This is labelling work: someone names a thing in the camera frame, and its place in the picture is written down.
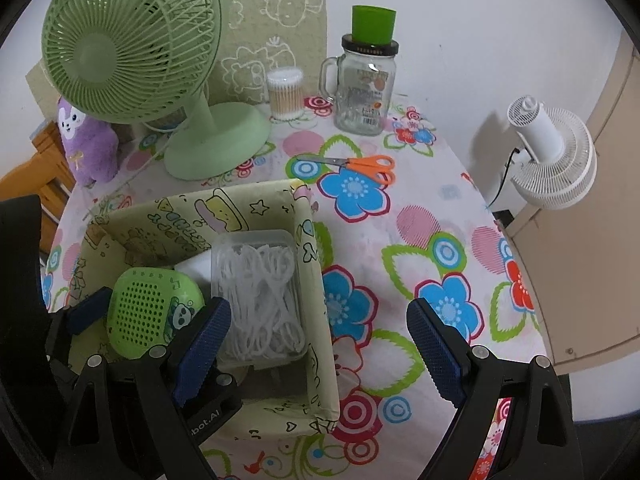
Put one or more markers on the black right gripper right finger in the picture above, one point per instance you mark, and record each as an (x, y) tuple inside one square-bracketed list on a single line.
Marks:
[(539, 440)]

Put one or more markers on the purple plush toy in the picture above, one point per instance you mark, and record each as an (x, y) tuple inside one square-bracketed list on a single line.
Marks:
[(90, 145)]

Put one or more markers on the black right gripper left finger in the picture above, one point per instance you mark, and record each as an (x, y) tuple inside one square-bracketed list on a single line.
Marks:
[(124, 416)]

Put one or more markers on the orange handled scissors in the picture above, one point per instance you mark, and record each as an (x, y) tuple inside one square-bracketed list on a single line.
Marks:
[(378, 168)]

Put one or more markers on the clear box of floss picks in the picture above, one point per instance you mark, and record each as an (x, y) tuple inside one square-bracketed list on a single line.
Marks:
[(256, 272)]

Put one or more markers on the white clip fan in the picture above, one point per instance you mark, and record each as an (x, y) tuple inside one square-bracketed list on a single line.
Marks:
[(558, 164)]

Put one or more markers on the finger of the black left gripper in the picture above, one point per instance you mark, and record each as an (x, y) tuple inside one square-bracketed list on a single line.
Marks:
[(215, 404)]

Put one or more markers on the orange wooden chair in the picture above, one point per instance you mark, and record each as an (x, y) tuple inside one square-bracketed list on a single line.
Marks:
[(46, 175)]

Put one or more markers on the green desk fan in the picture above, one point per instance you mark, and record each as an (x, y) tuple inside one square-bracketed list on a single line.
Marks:
[(128, 61)]

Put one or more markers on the glass mason jar green lid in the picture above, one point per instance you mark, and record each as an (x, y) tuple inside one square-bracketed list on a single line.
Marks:
[(359, 83)]

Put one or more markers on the cotton swab container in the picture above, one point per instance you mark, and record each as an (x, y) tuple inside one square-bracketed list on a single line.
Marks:
[(286, 92)]

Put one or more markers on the floral tablecloth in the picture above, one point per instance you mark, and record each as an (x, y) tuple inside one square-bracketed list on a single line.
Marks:
[(428, 235)]

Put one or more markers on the patterned fabric storage box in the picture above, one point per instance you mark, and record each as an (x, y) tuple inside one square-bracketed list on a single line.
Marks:
[(178, 233)]

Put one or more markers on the green panda speaker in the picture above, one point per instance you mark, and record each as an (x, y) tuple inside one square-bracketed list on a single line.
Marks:
[(148, 307)]

